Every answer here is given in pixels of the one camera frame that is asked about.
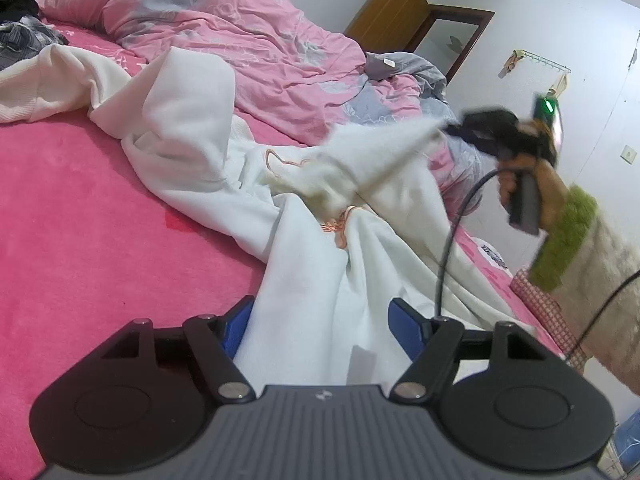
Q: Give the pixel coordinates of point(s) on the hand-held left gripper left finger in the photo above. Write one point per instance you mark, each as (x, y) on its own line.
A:
(239, 330)

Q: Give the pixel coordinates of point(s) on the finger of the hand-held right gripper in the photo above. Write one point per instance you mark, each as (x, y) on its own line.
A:
(457, 131)

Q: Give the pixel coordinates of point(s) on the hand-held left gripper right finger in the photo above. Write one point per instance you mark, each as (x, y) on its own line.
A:
(405, 330)

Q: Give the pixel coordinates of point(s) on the white sweatshirt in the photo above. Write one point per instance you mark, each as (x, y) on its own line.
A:
(310, 260)

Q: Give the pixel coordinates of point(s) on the person's right forearm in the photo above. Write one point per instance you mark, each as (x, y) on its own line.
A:
(590, 260)

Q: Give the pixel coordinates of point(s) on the person's right hand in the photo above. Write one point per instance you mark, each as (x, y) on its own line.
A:
(550, 190)

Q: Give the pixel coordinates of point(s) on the hanging cloth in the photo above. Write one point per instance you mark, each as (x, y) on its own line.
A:
(559, 85)
(510, 62)

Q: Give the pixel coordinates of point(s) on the wooden door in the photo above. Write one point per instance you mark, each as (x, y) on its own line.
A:
(390, 10)

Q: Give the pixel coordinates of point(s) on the pink checkered folded cloth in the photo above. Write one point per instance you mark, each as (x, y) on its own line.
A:
(545, 305)

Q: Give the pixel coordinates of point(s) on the pink floral bed sheet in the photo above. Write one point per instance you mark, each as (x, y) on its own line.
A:
(100, 210)

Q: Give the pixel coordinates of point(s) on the pink grey floral duvet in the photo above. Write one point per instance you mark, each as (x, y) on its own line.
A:
(240, 25)

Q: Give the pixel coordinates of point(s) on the plaid shirt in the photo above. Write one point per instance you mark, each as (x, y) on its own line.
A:
(25, 37)

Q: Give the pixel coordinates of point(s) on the black garment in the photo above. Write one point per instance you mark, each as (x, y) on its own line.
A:
(17, 2)

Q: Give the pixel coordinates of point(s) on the wall hook rack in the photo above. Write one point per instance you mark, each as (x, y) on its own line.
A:
(545, 60)

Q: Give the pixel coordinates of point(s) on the wall socket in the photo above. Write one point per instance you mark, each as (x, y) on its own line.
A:
(628, 154)

